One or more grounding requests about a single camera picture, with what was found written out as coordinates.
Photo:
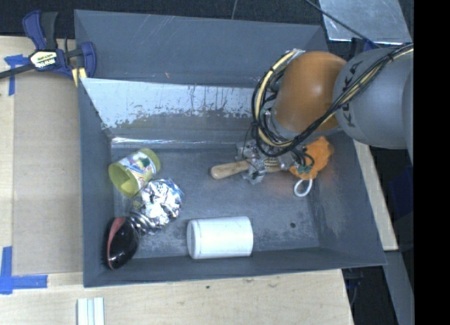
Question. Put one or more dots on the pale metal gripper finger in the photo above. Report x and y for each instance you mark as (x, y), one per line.
(247, 150)
(256, 175)

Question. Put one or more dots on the orange fluffy toy, white loop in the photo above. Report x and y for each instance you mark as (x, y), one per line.
(321, 154)

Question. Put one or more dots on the white plastic cylinder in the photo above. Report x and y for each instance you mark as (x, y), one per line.
(221, 237)

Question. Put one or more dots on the crumpled silver foil packet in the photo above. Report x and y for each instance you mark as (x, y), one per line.
(163, 200)

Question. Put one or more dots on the yellow printed cup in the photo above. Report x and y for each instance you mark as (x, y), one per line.
(139, 170)

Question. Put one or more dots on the grey metal bin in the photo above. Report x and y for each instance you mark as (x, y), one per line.
(197, 49)

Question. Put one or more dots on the silver metal coil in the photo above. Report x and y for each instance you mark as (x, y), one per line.
(142, 223)

